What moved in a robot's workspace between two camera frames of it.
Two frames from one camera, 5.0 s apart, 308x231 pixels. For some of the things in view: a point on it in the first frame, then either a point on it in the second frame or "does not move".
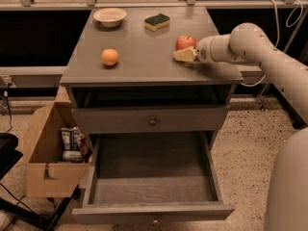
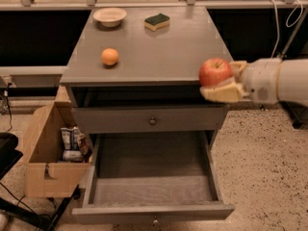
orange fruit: (110, 56) does not move
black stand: (9, 158) does not move
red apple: (184, 41) -> (214, 70)
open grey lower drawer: (150, 177) does not move
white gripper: (204, 49) -> (261, 80)
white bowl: (110, 17) does not move
